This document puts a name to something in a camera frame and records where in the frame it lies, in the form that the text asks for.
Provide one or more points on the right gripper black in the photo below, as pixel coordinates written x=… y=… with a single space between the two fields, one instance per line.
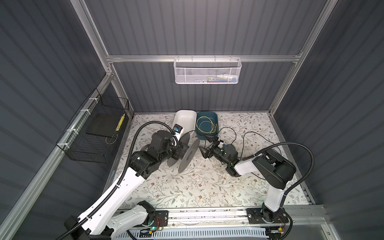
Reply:
x=209 y=154

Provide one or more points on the black wire basket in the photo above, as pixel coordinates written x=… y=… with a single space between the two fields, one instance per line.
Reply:
x=79 y=146

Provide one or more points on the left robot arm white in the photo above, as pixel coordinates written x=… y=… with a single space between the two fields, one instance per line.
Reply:
x=139 y=166

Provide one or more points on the white plastic bin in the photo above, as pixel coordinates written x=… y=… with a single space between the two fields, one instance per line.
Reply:
x=184 y=122

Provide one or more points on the yellow strip in basket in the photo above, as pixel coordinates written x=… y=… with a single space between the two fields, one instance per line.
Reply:
x=120 y=122

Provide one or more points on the black pad in basket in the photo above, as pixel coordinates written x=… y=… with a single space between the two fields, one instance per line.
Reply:
x=103 y=125

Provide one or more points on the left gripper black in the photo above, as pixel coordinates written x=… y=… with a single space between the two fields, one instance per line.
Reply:
x=177 y=151

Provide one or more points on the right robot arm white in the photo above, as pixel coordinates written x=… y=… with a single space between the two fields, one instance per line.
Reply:
x=275 y=169

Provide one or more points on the grey foam spool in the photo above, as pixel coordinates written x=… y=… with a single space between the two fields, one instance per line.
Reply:
x=184 y=153

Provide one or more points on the teal plastic bin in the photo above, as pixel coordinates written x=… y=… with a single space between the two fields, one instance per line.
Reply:
x=206 y=124

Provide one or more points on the white wire mesh basket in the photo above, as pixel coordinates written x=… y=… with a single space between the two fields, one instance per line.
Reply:
x=207 y=72

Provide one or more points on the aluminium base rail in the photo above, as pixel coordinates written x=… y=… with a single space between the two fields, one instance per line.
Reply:
x=207 y=216

